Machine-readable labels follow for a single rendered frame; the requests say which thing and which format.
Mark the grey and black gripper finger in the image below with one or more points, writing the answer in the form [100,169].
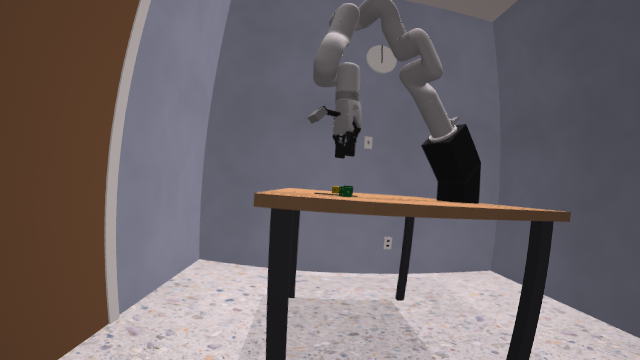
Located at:
[340,148]
[351,139]

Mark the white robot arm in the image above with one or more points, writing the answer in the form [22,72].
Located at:
[415,76]

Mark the green die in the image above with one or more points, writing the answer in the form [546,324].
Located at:
[345,191]

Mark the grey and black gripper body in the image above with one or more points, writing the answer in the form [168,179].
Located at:
[343,122]

